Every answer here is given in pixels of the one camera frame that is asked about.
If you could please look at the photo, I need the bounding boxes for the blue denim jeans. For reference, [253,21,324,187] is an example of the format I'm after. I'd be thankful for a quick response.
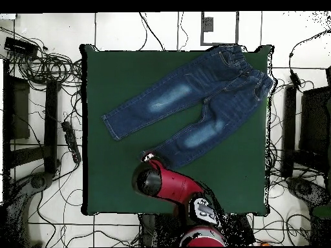
[101,45,275,170]

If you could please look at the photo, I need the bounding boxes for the black slanted floor bar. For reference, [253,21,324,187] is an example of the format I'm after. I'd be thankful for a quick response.
[232,213,256,246]

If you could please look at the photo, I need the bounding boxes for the black metal stand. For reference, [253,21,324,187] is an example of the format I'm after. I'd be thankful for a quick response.
[2,58,61,179]
[281,65,331,179]

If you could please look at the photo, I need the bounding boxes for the small grey square plate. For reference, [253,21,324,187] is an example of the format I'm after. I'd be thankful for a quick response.
[202,16,215,32]

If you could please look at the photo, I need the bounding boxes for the tangled black cables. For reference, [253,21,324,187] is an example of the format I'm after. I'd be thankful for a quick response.
[0,26,83,88]

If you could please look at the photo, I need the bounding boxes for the black rectangular box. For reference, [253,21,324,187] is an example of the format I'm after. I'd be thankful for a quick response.
[4,36,39,57]

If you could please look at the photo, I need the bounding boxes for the dark stand base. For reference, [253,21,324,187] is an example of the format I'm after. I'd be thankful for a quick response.
[285,176,330,207]

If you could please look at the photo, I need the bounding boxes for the grey square floor frame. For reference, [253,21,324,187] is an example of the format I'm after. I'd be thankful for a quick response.
[200,11,239,47]

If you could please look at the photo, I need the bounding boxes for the black power adapter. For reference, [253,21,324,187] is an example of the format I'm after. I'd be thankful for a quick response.
[288,72,301,87]

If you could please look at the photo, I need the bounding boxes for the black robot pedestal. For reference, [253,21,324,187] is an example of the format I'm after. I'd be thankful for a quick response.
[138,213,182,247]

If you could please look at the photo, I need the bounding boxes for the black power strip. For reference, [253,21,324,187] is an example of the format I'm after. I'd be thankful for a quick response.
[61,120,83,165]

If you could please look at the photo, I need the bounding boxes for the dark green table cloth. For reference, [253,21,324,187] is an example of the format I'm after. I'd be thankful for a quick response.
[80,43,274,216]

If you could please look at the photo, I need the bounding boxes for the grey stand base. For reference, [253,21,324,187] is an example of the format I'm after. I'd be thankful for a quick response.
[3,171,56,247]

